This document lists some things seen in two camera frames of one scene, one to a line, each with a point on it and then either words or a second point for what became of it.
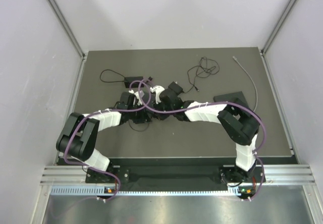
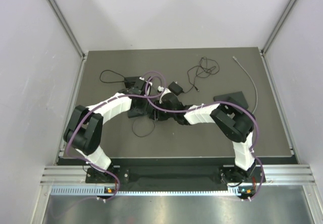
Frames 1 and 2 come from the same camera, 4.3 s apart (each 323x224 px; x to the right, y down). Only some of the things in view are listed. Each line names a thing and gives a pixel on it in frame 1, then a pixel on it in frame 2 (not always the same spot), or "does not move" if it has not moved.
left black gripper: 144,117 to 147,104
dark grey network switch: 236,97 does not move
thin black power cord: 111,81 does not move
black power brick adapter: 128,79 does not move
